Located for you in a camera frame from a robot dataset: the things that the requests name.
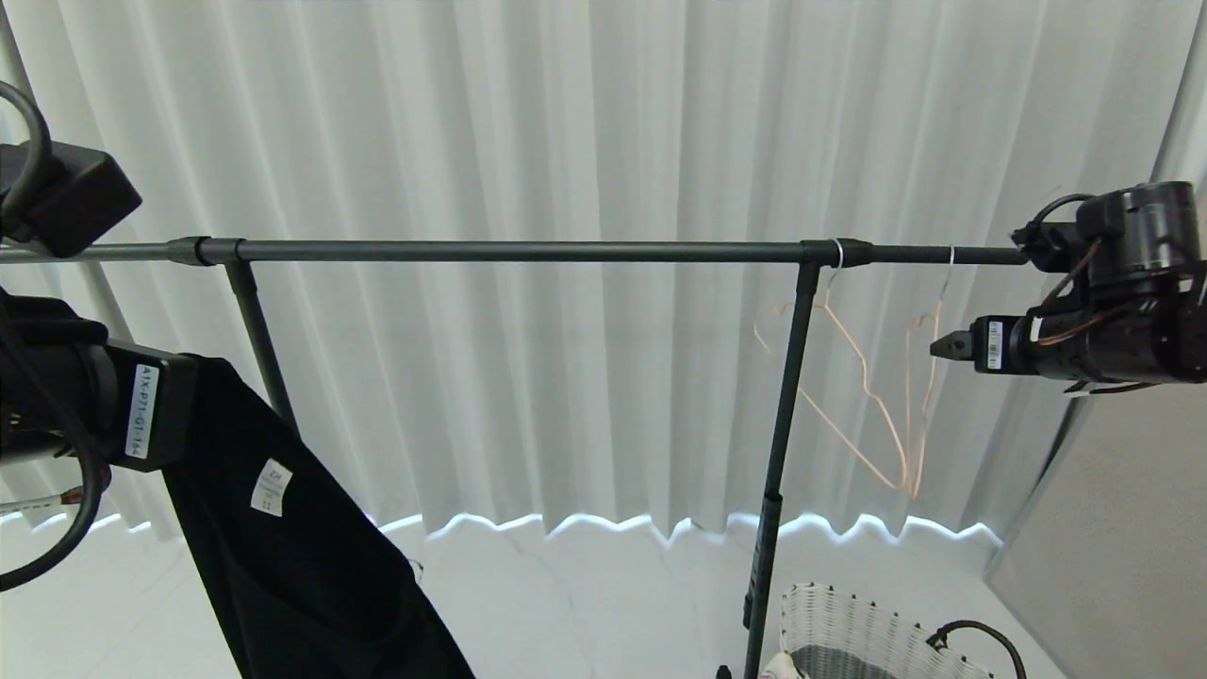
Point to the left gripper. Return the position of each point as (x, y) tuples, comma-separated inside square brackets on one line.
[(141, 405)]

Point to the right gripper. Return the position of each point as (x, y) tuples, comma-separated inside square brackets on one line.
[(1132, 344)]

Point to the pink clothes hanger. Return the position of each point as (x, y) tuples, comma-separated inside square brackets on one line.
[(929, 415), (820, 404)]

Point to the black garment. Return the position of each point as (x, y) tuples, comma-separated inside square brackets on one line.
[(311, 585)]

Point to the white laundry basket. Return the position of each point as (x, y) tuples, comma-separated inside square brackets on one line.
[(830, 613)]

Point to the black clothes rack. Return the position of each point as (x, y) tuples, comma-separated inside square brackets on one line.
[(519, 251)]

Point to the white curtain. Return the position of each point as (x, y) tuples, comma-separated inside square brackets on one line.
[(519, 123)]

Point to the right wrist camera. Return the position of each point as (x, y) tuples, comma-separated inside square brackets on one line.
[(1047, 247)]

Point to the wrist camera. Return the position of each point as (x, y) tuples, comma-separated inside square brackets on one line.
[(1047, 247), (66, 193)]

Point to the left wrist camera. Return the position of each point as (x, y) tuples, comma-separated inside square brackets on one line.
[(66, 193)]

